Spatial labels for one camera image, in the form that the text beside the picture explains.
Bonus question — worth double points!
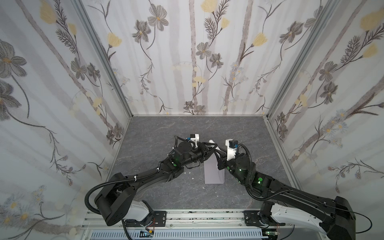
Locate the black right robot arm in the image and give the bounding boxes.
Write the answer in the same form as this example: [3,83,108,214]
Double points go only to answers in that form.
[215,149,357,240]

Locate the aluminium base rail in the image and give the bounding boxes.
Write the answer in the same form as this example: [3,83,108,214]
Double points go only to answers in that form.
[79,208,334,232]

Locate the black corrugated cable conduit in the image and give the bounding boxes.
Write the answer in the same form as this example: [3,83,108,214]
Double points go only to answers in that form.
[84,175,151,240]

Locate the grey paper envelope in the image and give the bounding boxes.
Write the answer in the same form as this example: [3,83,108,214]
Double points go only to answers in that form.
[204,154,225,185]

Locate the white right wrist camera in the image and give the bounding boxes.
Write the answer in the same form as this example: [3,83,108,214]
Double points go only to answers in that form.
[226,139,239,161]

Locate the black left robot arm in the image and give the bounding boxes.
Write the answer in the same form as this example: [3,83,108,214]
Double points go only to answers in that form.
[84,140,219,226]

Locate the white glue stick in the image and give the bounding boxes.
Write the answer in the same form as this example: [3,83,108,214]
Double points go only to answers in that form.
[208,140,220,150]

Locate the white slotted cable duct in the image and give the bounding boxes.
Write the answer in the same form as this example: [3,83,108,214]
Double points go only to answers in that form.
[88,229,268,240]

